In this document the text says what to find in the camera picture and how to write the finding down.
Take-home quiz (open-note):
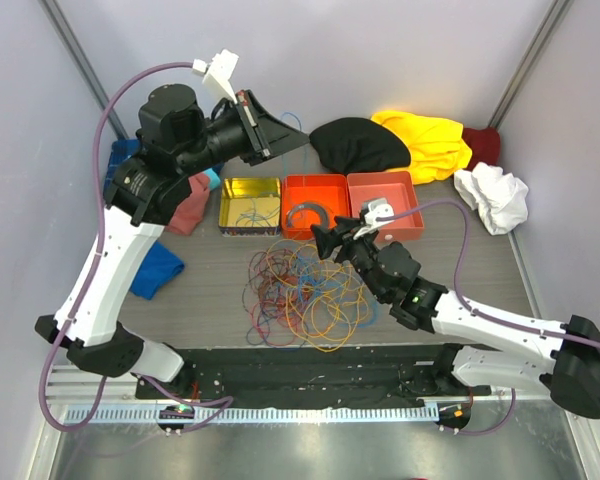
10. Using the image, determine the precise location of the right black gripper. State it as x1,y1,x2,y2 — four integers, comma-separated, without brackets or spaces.
311,216,388,303

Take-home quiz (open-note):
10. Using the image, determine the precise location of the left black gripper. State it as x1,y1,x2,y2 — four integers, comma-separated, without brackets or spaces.
175,90,310,178

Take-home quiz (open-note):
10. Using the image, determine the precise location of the light blue wire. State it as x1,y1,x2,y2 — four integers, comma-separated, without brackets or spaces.
278,110,311,176
232,192,282,229

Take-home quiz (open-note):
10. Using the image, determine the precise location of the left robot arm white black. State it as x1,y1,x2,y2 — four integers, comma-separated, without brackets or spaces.
35,84,309,399

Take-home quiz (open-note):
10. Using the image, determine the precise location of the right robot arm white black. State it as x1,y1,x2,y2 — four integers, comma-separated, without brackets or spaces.
311,217,600,420

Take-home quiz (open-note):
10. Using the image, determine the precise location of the cyan cloth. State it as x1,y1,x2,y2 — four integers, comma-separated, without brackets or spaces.
203,168,221,190

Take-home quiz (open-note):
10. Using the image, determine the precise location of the gold tin box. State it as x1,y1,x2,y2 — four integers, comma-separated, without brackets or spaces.
218,177,281,237

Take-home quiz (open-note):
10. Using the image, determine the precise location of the orange square tray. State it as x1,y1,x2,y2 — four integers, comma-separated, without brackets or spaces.
280,174,351,240

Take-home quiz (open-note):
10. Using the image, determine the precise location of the salmon pink square tray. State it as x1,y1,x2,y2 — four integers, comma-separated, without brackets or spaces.
346,171,425,244

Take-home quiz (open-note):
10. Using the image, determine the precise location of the black cloth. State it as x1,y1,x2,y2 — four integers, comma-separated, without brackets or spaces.
309,117,411,175

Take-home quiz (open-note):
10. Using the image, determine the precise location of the salmon pink cloth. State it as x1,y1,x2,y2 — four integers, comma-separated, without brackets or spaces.
166,172,211,236

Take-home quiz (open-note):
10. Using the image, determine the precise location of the yellow cloth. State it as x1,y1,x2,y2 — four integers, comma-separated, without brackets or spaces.
371,110,473,185

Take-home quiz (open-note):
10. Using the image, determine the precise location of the blue plaid cloth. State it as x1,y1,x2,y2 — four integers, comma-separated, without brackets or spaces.
102,139,140,194

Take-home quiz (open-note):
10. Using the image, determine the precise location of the white cloth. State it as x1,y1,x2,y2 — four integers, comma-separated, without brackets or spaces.
453,162,529,235

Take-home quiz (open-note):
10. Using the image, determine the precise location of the royal blue cloth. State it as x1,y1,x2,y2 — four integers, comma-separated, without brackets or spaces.
130,242,185,300

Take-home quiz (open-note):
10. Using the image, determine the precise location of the dark red cloth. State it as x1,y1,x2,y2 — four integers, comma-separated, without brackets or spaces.
462,127,501,171

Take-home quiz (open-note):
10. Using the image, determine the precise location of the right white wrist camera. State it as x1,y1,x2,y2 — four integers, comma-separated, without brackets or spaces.
354,197,394,240

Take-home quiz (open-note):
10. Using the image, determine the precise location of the yellow tangled wire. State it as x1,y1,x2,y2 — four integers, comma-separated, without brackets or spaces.
265,237,372,353

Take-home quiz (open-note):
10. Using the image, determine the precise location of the blue tangled wire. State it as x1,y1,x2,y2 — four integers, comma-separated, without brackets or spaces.
245,239,384,347

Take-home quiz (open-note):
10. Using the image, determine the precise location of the grey coiled wire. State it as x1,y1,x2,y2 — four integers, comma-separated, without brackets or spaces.
286,201,333,227

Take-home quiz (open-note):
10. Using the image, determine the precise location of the red tangled wire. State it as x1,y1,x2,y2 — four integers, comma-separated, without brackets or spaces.
243,248,311,334

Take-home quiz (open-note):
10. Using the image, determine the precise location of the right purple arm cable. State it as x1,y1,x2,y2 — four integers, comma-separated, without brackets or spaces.
377,199,600,437

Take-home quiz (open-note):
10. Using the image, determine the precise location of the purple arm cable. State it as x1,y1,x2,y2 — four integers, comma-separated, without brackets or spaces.
38,61,235,434
377,199,600,437

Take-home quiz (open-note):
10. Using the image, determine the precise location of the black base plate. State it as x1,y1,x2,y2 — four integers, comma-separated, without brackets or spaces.
134,344,481,407

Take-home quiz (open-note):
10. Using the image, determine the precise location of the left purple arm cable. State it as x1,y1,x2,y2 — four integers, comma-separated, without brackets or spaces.
38,61,235,434

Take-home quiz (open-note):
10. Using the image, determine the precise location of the left aluminium frame post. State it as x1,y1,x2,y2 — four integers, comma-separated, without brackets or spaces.
38,0,110,111

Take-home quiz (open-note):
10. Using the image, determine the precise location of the aluminium frame post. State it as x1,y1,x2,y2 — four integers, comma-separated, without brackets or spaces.
488,0,574,130
38,0,110,111

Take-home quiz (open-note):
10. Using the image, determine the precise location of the right aluminium frame post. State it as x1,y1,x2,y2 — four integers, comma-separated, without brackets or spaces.
488,0,574,130

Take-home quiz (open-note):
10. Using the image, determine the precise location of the aluminium rail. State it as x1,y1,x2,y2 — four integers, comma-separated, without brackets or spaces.
46,365,137,404

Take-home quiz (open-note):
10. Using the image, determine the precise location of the white slotted cable duct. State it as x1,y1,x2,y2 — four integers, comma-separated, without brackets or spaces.
64,404,440,424

